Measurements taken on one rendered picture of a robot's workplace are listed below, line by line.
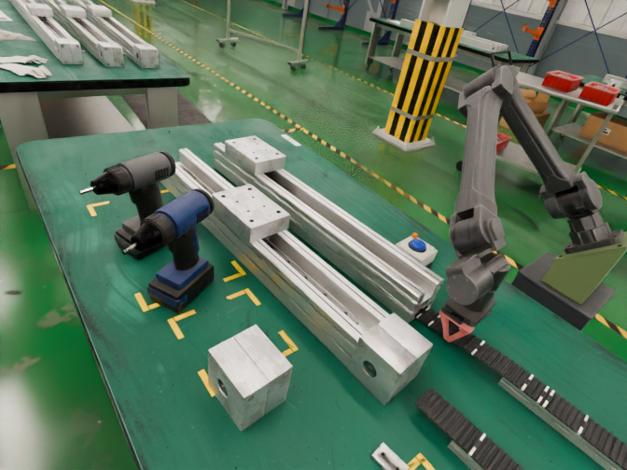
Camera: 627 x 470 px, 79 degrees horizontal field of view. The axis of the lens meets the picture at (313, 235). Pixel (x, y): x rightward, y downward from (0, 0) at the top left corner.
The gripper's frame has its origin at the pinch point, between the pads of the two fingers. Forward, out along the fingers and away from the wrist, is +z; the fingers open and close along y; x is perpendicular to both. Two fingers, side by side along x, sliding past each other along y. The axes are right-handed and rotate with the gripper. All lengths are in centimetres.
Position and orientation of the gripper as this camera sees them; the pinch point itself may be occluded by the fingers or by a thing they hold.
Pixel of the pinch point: (453, 331)
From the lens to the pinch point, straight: 87.7
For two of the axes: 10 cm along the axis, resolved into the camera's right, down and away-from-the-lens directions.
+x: 6.8, 5.1, -5.3
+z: -1.6, 8.0, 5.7
